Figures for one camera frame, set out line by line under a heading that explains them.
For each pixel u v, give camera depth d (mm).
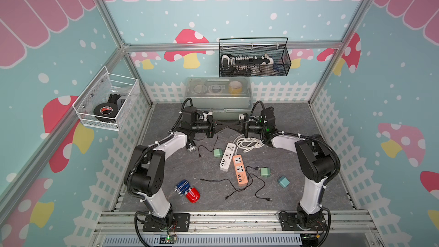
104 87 809
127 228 741
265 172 870
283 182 835
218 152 935
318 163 514
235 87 1048
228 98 954
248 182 846
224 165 891
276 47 895
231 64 888
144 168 480
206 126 777
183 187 812
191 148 943
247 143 985
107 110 709
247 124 785
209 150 969
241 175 851
